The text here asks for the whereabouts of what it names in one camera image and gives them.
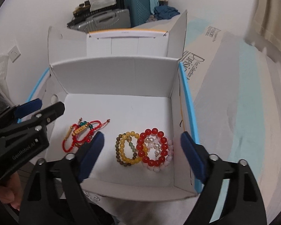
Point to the teal suitcase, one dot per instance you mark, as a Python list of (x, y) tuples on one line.
[(140, 10)]

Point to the grey suitcase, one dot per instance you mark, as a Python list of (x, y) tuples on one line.
[(111, 19)]

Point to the dark blue clothes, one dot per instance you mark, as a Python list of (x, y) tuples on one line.
[(165, 12)]

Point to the white wall socket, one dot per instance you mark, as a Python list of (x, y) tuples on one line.
[(14, 53)]

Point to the person's left hand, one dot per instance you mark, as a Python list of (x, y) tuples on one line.
[(11, 193)]

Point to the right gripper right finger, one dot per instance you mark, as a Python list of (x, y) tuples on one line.
[(243, 203)]

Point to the white pearl earrings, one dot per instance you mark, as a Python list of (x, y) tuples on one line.
[(152, 144)]

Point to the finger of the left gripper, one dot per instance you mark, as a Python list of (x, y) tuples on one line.
[(29, 107), (47, 115)]

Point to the open blue cardboard box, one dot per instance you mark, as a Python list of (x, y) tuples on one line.
[(135, 80)]

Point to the white plastic bag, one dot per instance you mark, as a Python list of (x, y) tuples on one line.
[(100, 4)]

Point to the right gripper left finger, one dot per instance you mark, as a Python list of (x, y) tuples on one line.
[(53, 194)]

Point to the striped bed sheet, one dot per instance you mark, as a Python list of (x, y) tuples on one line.
[(236, 90)]

